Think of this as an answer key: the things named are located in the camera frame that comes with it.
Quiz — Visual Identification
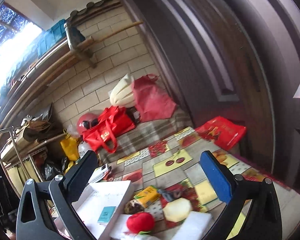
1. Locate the cream hexagonal sponge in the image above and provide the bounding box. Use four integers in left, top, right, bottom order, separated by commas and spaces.
162, 198, 193, 223

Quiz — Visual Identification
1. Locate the braided rope knot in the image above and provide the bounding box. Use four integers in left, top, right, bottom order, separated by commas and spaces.
124, 199, 145, 215

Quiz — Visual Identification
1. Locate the red plush apple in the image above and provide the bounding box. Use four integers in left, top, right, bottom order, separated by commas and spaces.
126, 212, 155, 233

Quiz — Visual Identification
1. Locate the black plastic bag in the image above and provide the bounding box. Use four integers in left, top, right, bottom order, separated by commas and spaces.
41, 159, 62, 181

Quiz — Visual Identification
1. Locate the white storage box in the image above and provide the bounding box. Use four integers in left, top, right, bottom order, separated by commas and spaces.
55, 179, 135, 240

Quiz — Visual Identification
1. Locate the wooden shelf unit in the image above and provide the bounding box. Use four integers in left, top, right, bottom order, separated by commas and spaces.
0, 102, 65, 205

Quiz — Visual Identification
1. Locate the teal card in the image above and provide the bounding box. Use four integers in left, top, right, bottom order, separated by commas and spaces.
97, 206, 116, 224

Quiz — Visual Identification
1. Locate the white rectangular device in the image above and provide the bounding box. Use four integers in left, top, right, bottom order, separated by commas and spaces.
88, 164, 111, 184

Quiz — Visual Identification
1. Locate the yellow bag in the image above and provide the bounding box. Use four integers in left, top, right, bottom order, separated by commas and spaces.
60, 130, 79, 161

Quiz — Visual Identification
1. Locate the white helmet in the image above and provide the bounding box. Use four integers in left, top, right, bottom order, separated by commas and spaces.
78, 141, 91, 158

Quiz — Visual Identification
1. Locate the fruit pattern tablecloth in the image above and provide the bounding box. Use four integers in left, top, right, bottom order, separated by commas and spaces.
98, 127, 300, 239

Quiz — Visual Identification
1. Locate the red plastic bag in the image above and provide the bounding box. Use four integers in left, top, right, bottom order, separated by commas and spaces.
195, 116, 247, 151

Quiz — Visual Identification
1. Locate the red helmet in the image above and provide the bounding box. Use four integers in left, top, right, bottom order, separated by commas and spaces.
77, 112, 99, 135

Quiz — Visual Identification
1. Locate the red shiny gift bag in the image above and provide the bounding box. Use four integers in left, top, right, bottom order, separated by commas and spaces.
83, 106, 135, 153

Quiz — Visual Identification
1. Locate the plaid blanket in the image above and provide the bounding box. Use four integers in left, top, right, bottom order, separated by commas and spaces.
98, 108, 193, 164

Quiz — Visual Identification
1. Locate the cream folded foam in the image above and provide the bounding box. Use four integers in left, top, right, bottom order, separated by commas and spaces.
109, 74, 135, 108

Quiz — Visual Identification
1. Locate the dark red fabric bag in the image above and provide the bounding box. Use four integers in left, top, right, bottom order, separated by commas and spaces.
132, 74, 177, 122

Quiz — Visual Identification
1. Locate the dark wooden door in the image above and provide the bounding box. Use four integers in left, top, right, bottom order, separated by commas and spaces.
120, 0, 300, 189

